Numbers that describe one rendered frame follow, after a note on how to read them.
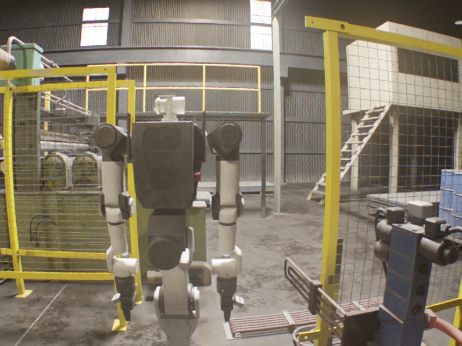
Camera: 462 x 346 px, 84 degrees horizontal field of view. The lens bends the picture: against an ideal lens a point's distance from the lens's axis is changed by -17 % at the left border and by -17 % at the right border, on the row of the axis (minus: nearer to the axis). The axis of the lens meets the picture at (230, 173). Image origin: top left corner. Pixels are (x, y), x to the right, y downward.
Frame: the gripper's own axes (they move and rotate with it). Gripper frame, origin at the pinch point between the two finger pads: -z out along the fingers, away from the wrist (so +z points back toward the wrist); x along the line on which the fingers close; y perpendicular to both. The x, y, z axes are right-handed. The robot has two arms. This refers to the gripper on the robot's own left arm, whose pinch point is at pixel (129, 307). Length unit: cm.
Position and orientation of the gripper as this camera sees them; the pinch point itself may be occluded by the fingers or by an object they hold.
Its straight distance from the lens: 148.3
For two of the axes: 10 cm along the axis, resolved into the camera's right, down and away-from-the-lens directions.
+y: -10.0, 0.1, -0.8
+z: 0.1, -9.6, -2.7
